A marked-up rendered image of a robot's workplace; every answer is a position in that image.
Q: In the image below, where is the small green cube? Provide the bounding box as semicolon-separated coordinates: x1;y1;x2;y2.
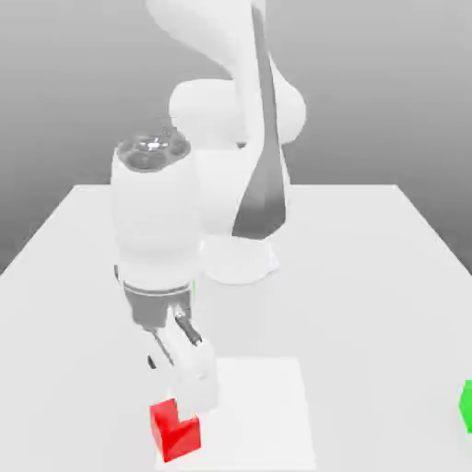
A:
458;379;472;434

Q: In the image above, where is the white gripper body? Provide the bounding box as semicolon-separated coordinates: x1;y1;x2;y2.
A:
146;324;220;397

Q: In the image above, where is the small red cube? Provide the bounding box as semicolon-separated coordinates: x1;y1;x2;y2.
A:
149;397;203;464

